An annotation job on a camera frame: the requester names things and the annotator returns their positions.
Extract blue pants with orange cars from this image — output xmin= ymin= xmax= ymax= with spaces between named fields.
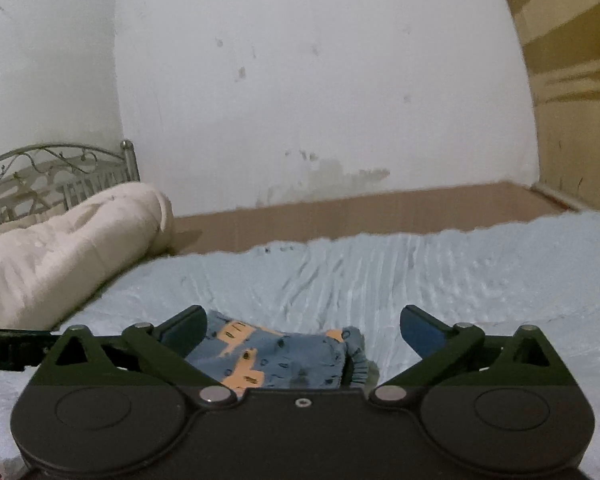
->
xmin=186 ymin=311 xmax=379 ymax=396

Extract grey metal headboard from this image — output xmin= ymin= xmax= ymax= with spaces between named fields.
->
xmin=0 ymin=140 xmax=140 ymax=225

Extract rolled cream comforter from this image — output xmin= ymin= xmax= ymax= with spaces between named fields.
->
xmin=0 ymin=182 xmax=174 ymax=330

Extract plywood board panel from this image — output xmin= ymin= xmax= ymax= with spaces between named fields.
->
xmin=507 ymin=0 xmax=600 ymax=210

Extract light blue striped bed quilt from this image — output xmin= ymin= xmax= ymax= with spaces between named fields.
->
xmin=0 ymin=209 xmax=600 ymax=480

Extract brown wooden bed frame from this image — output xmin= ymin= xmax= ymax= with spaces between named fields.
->
xmin=169 ymin=182 xmax=570 ymax=256

